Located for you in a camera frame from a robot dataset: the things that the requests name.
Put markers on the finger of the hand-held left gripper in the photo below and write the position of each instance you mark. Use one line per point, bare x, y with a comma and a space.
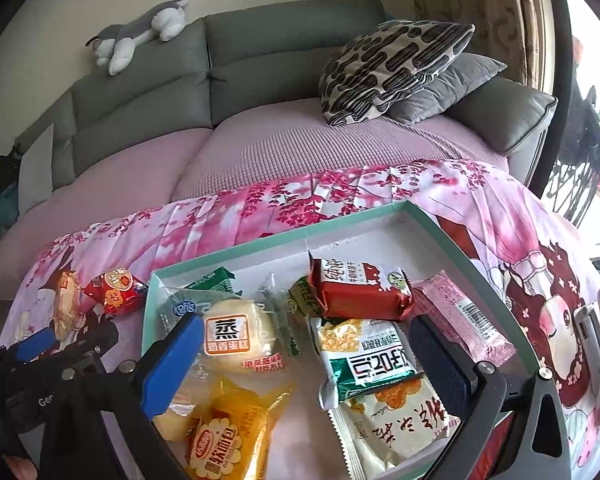
97, 337
37, 345

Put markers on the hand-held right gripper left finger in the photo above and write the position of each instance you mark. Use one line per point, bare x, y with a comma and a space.
172, 365

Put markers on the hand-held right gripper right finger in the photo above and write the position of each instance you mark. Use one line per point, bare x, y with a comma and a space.
440, 365

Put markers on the pale yellow bread packet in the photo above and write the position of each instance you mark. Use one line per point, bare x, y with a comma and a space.
66, 305

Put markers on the red snack packet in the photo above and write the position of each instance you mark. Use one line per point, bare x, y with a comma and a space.
115, 290

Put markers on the clear pale bread packet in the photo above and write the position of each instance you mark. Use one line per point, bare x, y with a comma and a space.
180, 417

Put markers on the pink snack packet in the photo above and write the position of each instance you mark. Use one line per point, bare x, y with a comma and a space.
455, 310

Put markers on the clear steamed cake packet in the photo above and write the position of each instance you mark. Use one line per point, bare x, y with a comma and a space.
235, 335

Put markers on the cream pastry packet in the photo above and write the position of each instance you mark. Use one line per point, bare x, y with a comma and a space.
395, 425

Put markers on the green white snack packet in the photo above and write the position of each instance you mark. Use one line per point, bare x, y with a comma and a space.
365, 360

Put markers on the orange yellow bread packet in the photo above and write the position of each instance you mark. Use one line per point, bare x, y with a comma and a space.
230, 435

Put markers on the dark green snack packet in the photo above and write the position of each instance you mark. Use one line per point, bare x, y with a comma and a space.
215, 279

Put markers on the red brown biscuit packet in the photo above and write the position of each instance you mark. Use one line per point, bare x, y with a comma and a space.
360, 292

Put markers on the teal shallow cardboard box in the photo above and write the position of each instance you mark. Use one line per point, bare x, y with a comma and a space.
360, 237

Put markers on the person's left hand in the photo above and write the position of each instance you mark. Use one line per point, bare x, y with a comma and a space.
22, 469

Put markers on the teal plush toy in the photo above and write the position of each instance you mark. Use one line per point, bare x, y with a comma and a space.
2, 207

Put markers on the pink cartoon printed blanket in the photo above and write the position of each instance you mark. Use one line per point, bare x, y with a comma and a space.
480, 225

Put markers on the silver device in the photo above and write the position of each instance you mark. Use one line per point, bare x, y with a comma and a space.
587, 325

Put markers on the white cushion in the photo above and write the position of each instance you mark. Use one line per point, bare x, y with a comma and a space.
35, 170

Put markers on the black bag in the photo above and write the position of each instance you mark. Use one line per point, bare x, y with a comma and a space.
5, 170

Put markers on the black metal railing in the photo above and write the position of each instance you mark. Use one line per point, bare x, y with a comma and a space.
580, 160

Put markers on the plain grey pillow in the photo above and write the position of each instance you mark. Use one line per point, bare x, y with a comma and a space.
455, 85

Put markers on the black white patterned pillow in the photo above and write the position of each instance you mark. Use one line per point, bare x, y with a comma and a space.
385, 70

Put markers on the grey white husky plush toy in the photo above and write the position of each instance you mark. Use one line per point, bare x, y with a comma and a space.
145, 25

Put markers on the grey sofa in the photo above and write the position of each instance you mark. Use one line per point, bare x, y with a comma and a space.
290, 40

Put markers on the beige patterned curtain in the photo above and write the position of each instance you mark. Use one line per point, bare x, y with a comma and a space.
480, 5

